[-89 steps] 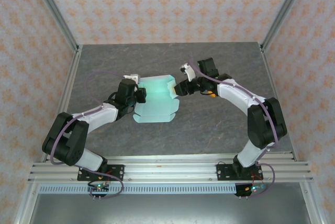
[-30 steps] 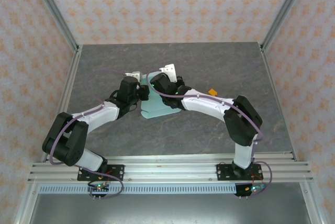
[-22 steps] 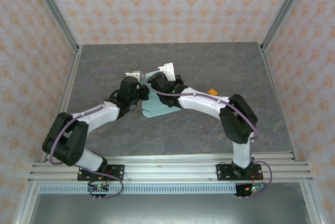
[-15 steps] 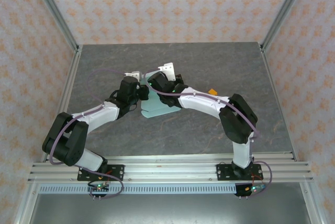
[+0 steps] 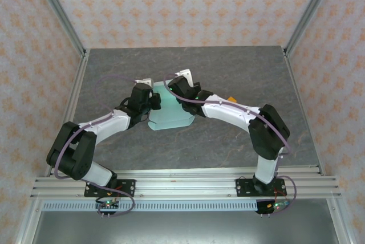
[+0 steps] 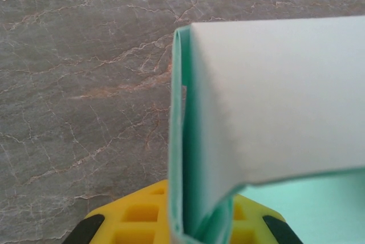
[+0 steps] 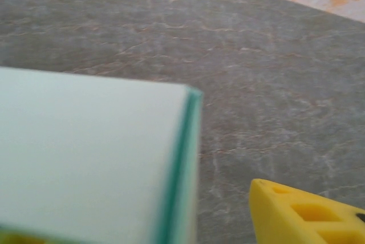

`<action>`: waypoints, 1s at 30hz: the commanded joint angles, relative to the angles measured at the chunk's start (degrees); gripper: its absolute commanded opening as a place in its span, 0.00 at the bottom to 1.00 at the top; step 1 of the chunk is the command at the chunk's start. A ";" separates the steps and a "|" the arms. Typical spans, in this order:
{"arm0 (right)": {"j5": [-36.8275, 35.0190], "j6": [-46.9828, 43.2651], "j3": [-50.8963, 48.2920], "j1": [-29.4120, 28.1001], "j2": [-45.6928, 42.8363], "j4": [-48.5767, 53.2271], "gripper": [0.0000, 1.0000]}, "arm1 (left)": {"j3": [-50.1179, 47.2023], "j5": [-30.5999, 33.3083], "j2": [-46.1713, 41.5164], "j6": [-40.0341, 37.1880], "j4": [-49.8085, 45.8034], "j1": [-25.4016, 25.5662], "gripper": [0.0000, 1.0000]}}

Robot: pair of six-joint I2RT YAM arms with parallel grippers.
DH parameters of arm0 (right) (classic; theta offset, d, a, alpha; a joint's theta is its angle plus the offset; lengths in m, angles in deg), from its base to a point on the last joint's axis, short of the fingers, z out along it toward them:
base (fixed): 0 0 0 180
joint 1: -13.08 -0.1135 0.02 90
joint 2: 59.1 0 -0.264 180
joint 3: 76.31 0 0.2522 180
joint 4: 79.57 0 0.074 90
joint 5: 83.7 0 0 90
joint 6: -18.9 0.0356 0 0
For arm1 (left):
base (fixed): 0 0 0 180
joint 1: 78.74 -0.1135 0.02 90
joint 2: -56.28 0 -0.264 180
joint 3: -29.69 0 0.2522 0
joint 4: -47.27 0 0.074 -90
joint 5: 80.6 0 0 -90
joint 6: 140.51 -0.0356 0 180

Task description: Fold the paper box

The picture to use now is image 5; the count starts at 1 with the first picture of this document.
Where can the aluminium frame post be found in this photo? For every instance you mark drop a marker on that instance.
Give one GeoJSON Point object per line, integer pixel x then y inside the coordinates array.
{"type": "Point", "coordinates": [312, 10]}
{"type": "Point", "coordinates": [57, 10]}

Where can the light blue paper box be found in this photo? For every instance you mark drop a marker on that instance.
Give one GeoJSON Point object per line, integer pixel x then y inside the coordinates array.
{"type": "Point", "coordinates": [168, 113]}

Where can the aluminium mounting rail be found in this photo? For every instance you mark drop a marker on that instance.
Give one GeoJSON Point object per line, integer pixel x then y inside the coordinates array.
{"type": "Point", "coordinates": [185, 184]}

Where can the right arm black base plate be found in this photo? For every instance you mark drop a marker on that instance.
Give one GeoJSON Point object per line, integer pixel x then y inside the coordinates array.
{"type": "Point", "coordinates": [245, 188]}

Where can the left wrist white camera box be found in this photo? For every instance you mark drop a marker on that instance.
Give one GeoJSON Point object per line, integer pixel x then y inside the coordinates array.
{"type": "Point", "coordinates": [143, 82]}

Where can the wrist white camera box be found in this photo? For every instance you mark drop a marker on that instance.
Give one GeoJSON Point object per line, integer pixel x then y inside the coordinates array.
{"type": "Point", "coordinates": [185, 74]}
{"type": "Point", "coordinates": [143, 82]}

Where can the aluminium table side rail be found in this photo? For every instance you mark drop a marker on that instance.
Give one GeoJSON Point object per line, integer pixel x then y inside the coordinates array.
{"type": "Point", "coordinates": [74, 95]}
{"type": "Point", "coordinates": [302, 104]}

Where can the small orange block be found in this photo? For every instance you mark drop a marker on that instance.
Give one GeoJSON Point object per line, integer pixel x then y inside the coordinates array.
{"type": "Point", "coordinates": [231, 99]}

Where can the grey metal lower shelf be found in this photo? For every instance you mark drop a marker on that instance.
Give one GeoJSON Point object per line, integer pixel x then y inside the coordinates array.
{"type": "Point", "coordinates": [185, 227]}

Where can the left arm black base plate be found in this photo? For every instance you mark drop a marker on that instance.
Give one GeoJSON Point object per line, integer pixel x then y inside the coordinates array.
{"type": "Point", "coordinates": [127, 188]}

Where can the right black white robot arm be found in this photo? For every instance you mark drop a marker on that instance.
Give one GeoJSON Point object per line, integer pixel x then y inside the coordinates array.
{"type": "Point", "coordinates": [265, 135]}

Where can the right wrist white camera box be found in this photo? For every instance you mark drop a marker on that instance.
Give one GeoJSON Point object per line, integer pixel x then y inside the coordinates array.
{"type": "Point", "coordinates": [185, 74]}

